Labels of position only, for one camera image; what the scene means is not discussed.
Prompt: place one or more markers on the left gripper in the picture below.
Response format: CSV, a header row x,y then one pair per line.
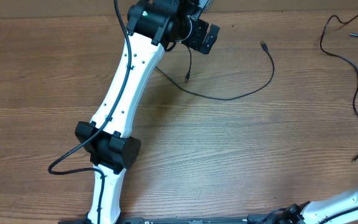
x,y
195,42

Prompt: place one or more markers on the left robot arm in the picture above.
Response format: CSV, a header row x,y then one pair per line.
x,y
152,27

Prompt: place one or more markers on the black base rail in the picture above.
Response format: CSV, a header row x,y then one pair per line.
x,y
250,219

